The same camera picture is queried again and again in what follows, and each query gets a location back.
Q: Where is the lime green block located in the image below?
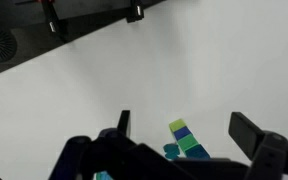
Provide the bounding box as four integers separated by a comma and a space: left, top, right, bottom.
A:
168, 118, 188, 133

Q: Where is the teal gear toy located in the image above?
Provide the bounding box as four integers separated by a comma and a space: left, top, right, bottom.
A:
162, 142, 182, 161

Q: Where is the small blue block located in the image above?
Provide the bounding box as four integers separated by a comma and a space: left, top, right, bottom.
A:
172, 126, 193, 141

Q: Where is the teal toy piece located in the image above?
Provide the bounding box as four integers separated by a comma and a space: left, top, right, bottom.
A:
95, 170, 114, 180

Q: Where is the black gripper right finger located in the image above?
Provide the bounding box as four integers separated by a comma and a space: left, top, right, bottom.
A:
228, 111, 288, 180

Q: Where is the large dark blue block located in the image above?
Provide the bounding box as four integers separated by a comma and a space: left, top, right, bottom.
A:
184, 144, 211, 161

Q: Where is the black clamp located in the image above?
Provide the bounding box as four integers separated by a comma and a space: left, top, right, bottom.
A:
126, 0, 145, 24
41, 0, 65, 43

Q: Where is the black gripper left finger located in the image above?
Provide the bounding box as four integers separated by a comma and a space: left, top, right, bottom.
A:
48, 109, 185, 180

